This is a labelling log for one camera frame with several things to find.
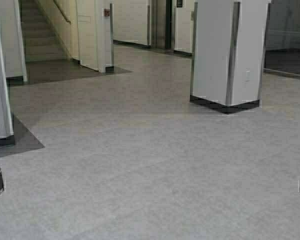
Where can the steel elevator door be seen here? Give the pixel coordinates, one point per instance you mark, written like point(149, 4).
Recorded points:
point(161, 24)

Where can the white column with metal guard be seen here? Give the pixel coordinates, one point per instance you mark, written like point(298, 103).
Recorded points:
point(229, 38)

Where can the red fire alarm box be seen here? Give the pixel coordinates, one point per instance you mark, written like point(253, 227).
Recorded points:
point(107, 12)

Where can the staircase with handrail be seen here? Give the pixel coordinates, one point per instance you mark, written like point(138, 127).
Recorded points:
point(49, 30)

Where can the white wall outlet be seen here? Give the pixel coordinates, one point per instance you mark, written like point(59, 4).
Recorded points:
point(247, 75)

